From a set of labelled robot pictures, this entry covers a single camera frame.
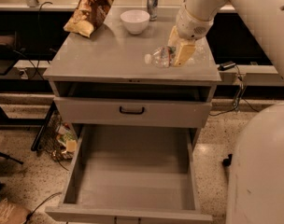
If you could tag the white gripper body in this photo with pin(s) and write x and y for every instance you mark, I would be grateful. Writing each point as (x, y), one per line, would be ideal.
(189, 27)

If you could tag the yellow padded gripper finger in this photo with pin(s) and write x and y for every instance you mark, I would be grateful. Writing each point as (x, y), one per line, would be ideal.
(173, 37)
(184, 50)

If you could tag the clear plastic water bottle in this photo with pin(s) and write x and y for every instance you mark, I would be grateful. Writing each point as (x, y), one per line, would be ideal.
(164, 56)

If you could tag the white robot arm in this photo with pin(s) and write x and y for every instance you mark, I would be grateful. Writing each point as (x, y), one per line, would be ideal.
(256, 179)

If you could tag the grey drawer cabinet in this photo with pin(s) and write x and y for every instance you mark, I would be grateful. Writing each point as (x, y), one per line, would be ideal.
(110, 65)

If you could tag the closed grey upper drawer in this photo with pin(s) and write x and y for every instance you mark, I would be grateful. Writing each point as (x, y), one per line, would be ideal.
(157, 113)

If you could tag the open grey lower drawer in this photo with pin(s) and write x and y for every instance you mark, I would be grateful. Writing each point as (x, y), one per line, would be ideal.
(131, 175)

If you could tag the white ceramic bowl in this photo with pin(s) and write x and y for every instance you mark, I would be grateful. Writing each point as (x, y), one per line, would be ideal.
(135, 21)

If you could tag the black power adapter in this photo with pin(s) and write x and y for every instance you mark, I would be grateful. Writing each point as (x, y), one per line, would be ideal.
(226, 66)

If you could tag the silver drink can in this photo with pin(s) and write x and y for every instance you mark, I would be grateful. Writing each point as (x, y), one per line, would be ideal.
(152, 9)

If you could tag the brown chip bag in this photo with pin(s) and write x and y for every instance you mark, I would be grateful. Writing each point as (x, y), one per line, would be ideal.
(88, 16)

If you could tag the tan shoe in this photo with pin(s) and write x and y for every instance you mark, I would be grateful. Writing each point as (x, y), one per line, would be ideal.
(12, 213)

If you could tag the black drawer handle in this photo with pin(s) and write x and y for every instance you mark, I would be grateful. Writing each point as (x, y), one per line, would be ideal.
(125, 111)

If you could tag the black metal cart frame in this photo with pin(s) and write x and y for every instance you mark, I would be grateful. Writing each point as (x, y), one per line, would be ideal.
(227, 162)

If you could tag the black wire basket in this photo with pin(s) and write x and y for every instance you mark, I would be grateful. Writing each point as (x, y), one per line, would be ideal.
(53, 135)

